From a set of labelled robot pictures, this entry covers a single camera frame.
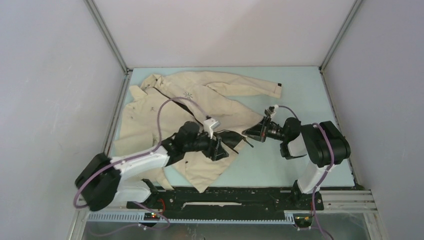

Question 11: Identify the aluminium frame rail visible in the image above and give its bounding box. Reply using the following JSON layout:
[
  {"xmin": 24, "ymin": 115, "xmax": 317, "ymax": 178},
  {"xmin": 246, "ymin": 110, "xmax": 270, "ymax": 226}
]
[{"xmin": 67, "ymin": 188, "xmax": 379, "ymax": 240}]

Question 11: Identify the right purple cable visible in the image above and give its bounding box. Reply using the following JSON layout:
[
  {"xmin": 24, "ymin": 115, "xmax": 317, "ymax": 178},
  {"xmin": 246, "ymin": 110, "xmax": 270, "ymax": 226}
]
[{"xmin": 276, "ymin": 105, "xmax": 335, "ymax": 240}]

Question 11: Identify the purple cable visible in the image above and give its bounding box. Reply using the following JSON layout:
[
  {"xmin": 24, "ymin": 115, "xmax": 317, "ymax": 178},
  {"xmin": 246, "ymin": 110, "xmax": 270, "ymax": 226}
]
[
  {"xmin": 73, "ymin": 96, "xmax": 210, "ymax": 238},
  {"xmin": 276, "ymin": 105, "xmax": 335, "ymax": 240}
]

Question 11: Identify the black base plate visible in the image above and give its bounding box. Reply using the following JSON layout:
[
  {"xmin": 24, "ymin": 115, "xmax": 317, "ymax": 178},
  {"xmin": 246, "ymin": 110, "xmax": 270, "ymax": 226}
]
[{"xmin": 142, "ymin": 187, "xmax": 324, "ymax": 221}]

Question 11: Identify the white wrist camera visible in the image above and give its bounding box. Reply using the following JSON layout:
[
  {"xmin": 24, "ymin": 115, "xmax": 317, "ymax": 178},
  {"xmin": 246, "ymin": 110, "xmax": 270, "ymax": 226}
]
[
  {"xmin": 202, "ymin": 117, "xmax": 221, "ymax": 139},
  {"xmin": 264, "ymin": 105, "xmax": 279, "ymax": 119}
]

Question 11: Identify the controller board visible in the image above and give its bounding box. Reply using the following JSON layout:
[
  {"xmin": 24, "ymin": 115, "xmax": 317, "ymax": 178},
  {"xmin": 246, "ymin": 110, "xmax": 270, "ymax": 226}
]
[
  {"xmin": 143, "ymin": 212, "xmax": 161, "ymax": 221},
  {"xmin": 294, "ymin": 216, "xmax": 314, "ymax": 229}
]

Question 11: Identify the left controller board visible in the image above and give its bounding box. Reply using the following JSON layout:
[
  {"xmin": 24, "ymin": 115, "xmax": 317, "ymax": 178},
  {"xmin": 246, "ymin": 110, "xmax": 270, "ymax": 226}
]
[{"xmin": 143, "ymin": 212, "xmax": 161, "ymax": 221}]

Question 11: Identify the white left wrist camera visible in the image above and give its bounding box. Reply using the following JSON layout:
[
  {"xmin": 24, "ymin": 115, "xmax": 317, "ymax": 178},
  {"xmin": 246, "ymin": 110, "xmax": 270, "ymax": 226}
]
[{"xmin": 202, "ymin": 117, "xmax": 221, "ymax": 139}]

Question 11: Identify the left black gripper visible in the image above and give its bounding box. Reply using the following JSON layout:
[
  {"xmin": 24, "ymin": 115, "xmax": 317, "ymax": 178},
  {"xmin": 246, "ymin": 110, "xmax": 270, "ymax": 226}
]
[{"xmin": 184, "ymin": 127, "xmax": 229, "ymax": 161}]

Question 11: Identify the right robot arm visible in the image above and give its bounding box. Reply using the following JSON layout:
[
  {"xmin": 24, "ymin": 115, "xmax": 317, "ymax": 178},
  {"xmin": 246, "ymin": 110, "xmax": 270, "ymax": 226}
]
[{"xmin": 242, "ymin": 116, "xmax": 351, "ymax": 209}]

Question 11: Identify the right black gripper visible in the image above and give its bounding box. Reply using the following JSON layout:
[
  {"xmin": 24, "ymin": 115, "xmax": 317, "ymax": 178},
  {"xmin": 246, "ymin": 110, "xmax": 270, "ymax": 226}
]
[{"xmin": 242, "ymin": 116, "xmax": 288, "ymax": 142}]

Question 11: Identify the beige zip jacket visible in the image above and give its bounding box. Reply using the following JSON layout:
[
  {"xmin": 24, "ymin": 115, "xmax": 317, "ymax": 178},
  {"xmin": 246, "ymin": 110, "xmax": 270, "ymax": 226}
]
[{"xmin": 114, "ymin": 71, "xmax": 282, "ymax": 193}]

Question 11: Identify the right controller board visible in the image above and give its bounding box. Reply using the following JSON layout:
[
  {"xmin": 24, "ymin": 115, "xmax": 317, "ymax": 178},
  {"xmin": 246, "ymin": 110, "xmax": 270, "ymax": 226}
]
[{"xmin": 294, "ymin": 216, "xmax": 314, "ymax": 229}]

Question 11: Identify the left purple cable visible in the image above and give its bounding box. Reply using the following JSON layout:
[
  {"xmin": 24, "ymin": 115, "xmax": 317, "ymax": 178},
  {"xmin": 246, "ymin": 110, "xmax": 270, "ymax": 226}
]
[{"xmin": 73, "ymin": 96, "xmax": 210, "ymax": 238}]

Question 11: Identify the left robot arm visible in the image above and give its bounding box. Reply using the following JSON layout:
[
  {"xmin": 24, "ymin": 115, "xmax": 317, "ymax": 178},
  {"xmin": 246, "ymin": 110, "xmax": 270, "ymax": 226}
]
[{"xmin": 74, "ymin": 118, "xmax": 229, "ymax": 212}]

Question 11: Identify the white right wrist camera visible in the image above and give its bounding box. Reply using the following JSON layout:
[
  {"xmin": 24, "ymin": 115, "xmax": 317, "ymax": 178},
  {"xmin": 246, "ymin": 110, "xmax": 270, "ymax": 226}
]
[{"xmin": 264, "ymin": 105, "xmax": 279, "ymax": 119}]

